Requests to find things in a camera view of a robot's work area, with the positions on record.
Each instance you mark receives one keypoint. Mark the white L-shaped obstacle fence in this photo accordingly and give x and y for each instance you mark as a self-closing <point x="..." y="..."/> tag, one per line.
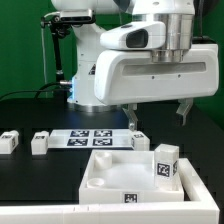
<point x="200" y="209"/>

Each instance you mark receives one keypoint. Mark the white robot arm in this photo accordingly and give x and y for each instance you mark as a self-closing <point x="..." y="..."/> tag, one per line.
<point x="177" y="15"/>

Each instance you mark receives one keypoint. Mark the silver camera on stand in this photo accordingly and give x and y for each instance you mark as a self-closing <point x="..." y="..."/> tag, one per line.
<point x="79" y="16"/>

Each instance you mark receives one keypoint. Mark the black camera stand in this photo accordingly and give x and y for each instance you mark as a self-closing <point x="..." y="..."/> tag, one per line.
<point x="59" y="30"/>

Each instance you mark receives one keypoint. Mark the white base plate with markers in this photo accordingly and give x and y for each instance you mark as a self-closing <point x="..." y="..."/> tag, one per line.
<point x="89" y="138"/>

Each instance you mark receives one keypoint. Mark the white square table top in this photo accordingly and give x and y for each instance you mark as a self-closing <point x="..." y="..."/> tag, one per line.
<point x="123" y="176"/>

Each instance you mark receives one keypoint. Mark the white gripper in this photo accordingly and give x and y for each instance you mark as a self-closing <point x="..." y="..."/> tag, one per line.
<point x="135" y="67"/>

